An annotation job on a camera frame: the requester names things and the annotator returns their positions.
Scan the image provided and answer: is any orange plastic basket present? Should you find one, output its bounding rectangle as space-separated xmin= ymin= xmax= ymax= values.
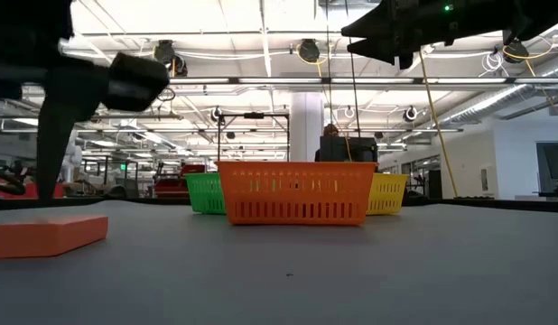
xmin=217 ymin=161 xmax=378 ymax=226

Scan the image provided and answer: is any green plastic basket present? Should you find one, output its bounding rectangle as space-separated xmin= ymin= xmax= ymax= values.
xmin=184 ymin=172 xmax=227 ymax=215

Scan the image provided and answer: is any red tool cart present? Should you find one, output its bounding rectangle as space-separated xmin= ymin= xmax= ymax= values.
xmin=153 ymin=162 xmax=207 ymax=199

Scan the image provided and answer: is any yellow hanging cable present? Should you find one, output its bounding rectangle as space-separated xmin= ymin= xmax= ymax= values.
xmin=416 ymin=44 xmax=460 ymax=199

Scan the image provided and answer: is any orange rectangular block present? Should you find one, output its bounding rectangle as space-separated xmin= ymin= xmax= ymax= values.
xmin=0 ymin=214 xmax=109 ymax=260

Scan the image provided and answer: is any black table frame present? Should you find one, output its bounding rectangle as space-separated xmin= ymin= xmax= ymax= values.
xmin=0 ymin=194 xmax=558 ymax=214

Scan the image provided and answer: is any black monitor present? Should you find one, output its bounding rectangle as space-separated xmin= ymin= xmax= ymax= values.
xmin=319 ymin=135 xmax=378 ymax=163

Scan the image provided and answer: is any person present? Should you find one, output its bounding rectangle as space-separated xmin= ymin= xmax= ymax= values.
xmin=313 ymin=124 xmax=341 ymax=163

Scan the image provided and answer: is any black gantry frame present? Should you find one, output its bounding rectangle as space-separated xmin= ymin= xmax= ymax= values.
xmin=215 ymin=111 xmax=292 ymax=163

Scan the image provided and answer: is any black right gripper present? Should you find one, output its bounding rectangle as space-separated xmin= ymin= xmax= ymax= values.
xmin=339 ymin=0 xmax=507 ymax=70

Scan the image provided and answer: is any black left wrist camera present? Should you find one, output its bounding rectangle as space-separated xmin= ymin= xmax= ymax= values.
xmin=101 ymin=51 xmax=171 ymax=113

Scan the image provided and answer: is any silver ventilation duct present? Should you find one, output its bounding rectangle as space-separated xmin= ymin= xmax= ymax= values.
xmin=434 ymin=58 xmax=558 ymax=125

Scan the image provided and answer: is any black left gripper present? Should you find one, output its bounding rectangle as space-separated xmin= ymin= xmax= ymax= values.
xmin=0 ymin=58 xmax=110 ymax=200

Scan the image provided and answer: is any yellow plastic basket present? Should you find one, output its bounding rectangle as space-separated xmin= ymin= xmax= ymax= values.
xmin=365 ymin=172 xmax=410 ymax=216

